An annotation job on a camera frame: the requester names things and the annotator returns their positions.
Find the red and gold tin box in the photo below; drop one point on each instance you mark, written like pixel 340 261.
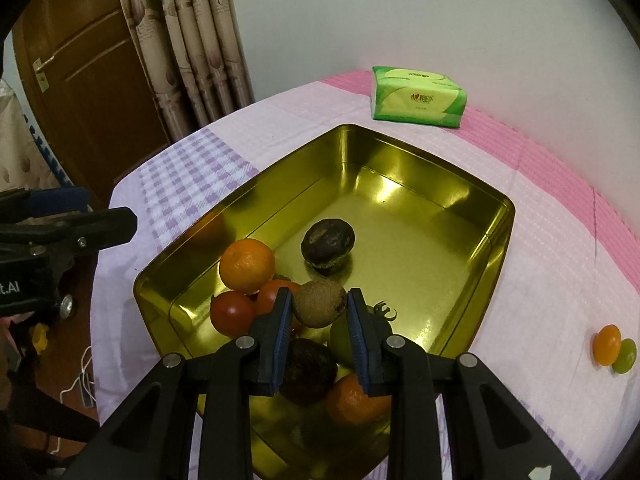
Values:
pixel 400 210

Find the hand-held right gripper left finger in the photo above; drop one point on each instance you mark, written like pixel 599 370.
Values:
pixel 275 350

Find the green tissue pack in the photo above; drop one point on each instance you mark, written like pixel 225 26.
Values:
pixel 415 100

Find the red tomato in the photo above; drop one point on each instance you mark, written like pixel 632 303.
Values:
pixel 267 294
pixel 231 313

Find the beige patterned curtain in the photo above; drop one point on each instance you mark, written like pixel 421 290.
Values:
pixel 190 35

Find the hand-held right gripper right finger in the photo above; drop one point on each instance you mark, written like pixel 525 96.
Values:
pixel 365 350

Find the small orange mandarin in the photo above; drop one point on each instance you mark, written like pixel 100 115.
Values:
pixel 606 342

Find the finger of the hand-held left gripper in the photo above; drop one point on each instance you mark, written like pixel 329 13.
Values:
pixel 100 227
pixel 60 198

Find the brown wooden door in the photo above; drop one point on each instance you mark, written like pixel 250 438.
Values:
pixel 90 100

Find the beige patterned fabric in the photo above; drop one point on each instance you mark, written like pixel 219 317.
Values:
pixel 15 160

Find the pink ribbed mat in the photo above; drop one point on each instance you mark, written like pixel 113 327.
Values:
pixel 550 160

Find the green tomato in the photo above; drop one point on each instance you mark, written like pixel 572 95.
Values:
pixel 342 340

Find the dark avocado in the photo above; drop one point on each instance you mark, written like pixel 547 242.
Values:
pixel 307 370

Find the brown kiwi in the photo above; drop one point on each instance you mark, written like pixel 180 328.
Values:
pixel 320 304

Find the small yellow object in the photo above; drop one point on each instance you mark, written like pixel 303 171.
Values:
pixel 39 336

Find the green lime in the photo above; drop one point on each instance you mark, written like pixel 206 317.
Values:
pixel 627 357

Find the large dark passion fruit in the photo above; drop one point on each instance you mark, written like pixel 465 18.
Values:
pixel 327 246

